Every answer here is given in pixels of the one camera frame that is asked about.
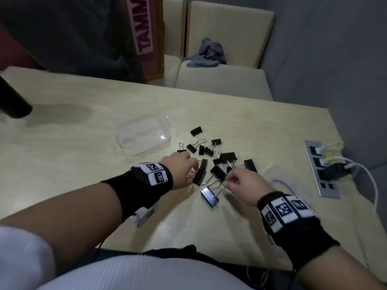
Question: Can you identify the black right wristband with markers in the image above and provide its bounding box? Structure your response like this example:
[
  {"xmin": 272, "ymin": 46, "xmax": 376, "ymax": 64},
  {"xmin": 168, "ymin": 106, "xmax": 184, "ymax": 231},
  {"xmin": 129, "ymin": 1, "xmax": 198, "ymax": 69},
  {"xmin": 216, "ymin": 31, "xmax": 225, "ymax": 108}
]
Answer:
[{"xmin": 257, "ymin": 191, "xmax": 341, "ymax": 271}]

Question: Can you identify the person's left hand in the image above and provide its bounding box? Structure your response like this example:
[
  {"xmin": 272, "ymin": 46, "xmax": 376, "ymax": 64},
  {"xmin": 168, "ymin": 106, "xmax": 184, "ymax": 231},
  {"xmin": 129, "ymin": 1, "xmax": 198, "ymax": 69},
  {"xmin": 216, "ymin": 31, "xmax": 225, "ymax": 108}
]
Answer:
[{"xmin": 159, "ymin": 152, "xmax": 200, "ymax": 191}]

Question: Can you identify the pile of black binder clips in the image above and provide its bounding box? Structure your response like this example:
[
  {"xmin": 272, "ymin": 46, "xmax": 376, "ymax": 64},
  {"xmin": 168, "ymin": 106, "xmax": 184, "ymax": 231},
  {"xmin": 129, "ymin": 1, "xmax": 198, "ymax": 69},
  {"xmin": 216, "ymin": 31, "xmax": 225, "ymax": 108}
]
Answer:
[{"xmin": 177, "ymin": 126, "xmax": 258, "ymax": 184}]

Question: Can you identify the black wristband with markers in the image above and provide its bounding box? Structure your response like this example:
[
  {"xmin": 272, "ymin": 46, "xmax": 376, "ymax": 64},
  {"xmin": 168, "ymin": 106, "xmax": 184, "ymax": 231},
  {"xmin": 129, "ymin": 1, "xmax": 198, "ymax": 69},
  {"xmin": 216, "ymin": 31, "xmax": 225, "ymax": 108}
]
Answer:
[
  {"xmin": 100, "ymin": 161, "xmax": 174, "ymax": 222},
  {"xmin": 257, "ymin": 191, "xmax": 341, "ymax": 271}
]

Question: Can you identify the grey cloth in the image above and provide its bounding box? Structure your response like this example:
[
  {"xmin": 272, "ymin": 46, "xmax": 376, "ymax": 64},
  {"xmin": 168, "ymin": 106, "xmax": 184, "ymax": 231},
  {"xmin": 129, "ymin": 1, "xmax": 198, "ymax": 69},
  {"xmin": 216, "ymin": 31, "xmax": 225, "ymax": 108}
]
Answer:
[{"xmin": 186, "ymin": 37, "xmax": 227, "ymax": 68}]

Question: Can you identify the person's left forearm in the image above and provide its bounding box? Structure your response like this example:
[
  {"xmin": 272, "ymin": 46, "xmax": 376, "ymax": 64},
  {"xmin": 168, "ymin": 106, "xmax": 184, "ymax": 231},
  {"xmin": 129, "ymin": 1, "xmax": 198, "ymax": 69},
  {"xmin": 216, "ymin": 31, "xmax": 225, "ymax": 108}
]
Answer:
[{"xmin": 0, "ymin": 181, "xmax": 123, "ymax": 275}]

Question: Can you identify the beige upholstered chair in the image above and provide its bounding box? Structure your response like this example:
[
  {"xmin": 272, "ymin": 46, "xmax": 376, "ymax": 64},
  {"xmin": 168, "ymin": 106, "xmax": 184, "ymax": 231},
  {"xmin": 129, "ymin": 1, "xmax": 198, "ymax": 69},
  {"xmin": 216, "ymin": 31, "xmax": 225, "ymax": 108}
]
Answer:
[
  {"xmin": 175, "ymin": 0, "xmax": 276, "ymax": 102},
  {"xmin": 147, "ymin": 0, "xmax": 187, "ymax": 88}
]

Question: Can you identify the transparent plastic box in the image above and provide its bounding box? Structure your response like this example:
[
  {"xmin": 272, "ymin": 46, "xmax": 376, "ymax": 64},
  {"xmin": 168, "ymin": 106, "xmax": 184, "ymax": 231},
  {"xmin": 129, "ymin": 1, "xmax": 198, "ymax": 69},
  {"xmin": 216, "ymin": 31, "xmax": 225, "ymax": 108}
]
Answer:
[{"xmin": 116, "ymin": 115, "xmax": 172, "ymax": 157}]

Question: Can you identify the dark grey jacket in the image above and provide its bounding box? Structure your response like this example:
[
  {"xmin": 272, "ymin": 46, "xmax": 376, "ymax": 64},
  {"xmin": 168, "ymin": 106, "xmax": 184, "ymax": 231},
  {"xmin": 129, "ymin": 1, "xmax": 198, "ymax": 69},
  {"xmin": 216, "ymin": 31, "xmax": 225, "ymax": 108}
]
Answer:
[{"xmin": 0, "ymin": 0, "xmax": 146, "ymax": 83}]

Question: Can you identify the black left wristband with markers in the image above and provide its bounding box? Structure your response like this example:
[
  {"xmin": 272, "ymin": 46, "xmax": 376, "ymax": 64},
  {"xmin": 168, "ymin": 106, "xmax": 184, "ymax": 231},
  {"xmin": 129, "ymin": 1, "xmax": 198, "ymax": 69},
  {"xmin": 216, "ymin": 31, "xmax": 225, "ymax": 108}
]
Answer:
[{"xmin": 100, "ymin": 161, "xmax": 174, "ymax": 222}]

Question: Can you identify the black cylindrical object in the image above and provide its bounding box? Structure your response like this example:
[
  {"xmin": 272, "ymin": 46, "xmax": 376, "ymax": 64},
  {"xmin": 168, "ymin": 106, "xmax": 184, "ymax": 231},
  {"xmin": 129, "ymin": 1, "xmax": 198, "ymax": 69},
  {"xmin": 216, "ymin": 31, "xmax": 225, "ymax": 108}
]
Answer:
[{"xmin": 0, "ymin": 74, "xmax": 33, "ymax": 119}]

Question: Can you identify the person's right hand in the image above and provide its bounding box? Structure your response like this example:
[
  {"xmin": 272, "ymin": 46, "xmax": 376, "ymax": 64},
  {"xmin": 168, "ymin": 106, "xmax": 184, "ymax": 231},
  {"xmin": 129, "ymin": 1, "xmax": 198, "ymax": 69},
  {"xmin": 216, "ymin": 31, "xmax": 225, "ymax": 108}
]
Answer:
[{"xmin": 224, "ymin": 168, "xmax": 276, "ymax": 207}]

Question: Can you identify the single black binder clip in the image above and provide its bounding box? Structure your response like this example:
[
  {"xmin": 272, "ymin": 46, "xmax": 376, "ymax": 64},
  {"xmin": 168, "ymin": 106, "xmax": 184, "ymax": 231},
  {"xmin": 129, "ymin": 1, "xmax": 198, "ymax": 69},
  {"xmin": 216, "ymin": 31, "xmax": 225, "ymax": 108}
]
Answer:
[
  {"xmin": 200, "ymin": 175, "xmax": 230, "ymax": 208},
  {"xmin": 188, "ymin": 159, "xmax": 208, "ymax": 186}
]

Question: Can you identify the red sign board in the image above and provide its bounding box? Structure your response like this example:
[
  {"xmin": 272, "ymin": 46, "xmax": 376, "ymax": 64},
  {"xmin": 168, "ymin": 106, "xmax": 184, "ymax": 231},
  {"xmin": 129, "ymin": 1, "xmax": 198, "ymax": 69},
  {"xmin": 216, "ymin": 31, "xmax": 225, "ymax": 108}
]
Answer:
[{"xmin": 118, "ymin": 0, "xmax": 165, "ymax": 83}]

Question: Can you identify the transparent plastic lid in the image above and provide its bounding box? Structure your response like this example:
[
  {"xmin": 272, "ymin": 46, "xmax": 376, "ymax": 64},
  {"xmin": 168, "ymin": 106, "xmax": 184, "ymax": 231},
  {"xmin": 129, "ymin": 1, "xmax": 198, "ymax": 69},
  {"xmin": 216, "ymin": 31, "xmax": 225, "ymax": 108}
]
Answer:
[{"xmin": 263, "ymin": 164, "xmax": 303, "ymax": 197}]

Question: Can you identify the white ribbed shirt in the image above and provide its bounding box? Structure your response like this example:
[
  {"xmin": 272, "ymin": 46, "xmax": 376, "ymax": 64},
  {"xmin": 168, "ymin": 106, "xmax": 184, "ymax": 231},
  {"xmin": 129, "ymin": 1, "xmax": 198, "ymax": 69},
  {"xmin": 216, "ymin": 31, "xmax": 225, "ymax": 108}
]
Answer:
[{"xmin": 0, "ymin": 225, "xmax": 254, "ymax": 290}]

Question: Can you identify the black charger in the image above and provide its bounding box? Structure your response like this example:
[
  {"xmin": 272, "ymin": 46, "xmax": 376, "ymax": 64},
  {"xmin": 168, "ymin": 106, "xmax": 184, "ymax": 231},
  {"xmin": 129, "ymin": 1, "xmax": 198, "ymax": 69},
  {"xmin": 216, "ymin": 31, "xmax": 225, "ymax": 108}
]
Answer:
[{"xmin": 322, "ymin": 163, "xmax": 353, "ymax": 180}]

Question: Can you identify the silver socket panel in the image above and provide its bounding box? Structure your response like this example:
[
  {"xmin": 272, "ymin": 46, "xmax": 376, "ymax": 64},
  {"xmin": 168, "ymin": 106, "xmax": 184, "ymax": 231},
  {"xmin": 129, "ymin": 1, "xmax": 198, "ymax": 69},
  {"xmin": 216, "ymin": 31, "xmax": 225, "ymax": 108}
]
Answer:
[{"xmin": 304, "ymin": 140, "xmax": 341, "ymax": 199}]

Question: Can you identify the black waist belt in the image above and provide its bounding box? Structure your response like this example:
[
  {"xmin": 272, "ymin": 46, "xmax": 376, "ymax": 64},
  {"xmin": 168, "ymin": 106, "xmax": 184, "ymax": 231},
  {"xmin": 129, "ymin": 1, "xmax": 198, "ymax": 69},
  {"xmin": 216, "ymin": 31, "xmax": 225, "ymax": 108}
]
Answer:
[{"xmin": 90, "ymin": 244, "xmax": 303, "ymax": 290}]

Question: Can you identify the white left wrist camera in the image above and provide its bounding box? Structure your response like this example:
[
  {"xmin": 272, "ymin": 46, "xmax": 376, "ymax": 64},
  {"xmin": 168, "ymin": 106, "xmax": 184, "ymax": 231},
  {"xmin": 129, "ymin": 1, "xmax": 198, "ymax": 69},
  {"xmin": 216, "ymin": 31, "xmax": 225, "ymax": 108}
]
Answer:
[{"xmin": 133, "ymin": 207, "xmax": 156, "ymax": 228}]

